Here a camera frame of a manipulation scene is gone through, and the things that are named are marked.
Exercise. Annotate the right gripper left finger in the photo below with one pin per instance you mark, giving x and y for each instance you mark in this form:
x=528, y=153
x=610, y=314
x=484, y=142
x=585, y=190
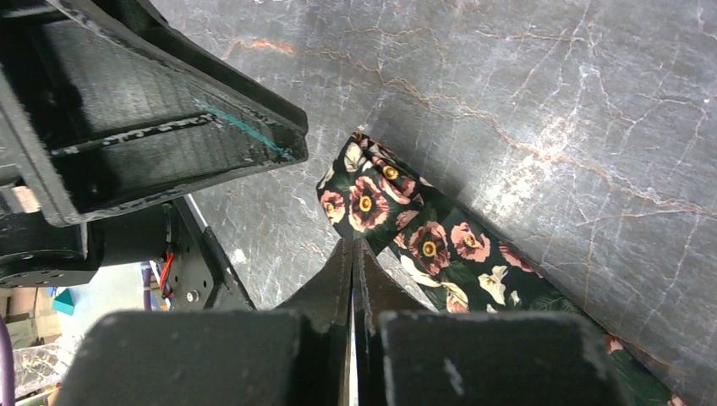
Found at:
x=315, y=351

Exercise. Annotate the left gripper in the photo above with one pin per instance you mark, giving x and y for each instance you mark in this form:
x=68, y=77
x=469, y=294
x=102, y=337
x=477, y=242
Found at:
x=106, y=109

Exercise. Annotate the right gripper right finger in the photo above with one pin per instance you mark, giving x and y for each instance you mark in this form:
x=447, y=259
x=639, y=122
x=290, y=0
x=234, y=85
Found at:
x=374, y=292

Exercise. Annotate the black floral tie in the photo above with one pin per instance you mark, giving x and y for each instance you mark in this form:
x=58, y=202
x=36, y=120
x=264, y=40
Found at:
x=367, y=193

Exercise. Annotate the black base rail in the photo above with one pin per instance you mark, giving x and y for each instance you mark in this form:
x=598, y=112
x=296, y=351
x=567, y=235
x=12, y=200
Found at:
x=196, y=273

